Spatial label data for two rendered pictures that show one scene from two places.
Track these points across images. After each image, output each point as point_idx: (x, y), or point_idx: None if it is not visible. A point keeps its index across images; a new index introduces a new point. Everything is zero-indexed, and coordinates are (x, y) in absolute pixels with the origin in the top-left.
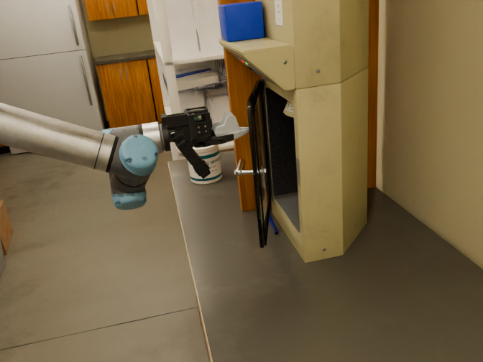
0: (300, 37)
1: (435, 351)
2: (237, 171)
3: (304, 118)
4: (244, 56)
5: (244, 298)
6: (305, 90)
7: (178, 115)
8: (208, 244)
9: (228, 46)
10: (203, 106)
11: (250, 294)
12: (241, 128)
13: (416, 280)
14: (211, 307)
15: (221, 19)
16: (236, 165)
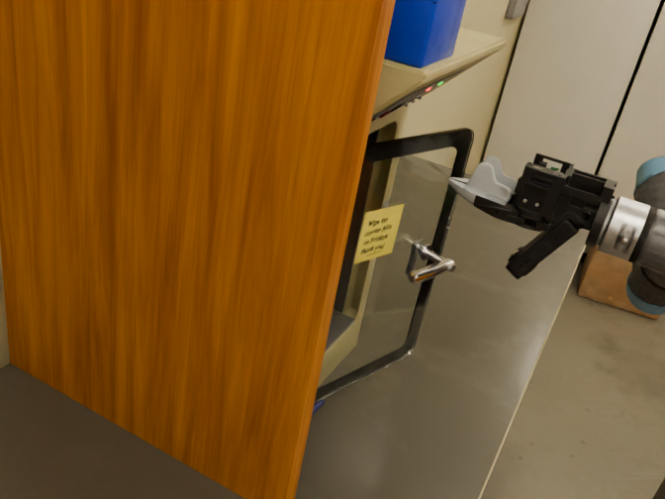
0: None
1: None
2: (452, 260)
3: (392, 130)
4: (502, 48)
5: (468, 360)
6: None
7: (586, 172)
8: (438, 472)
9: (468, 59)
10: (528, 166)
11: (457, 359)
12: (462, 184)
13: None
14: (513, 377)
15: (449, 7)
16: (306, 418)
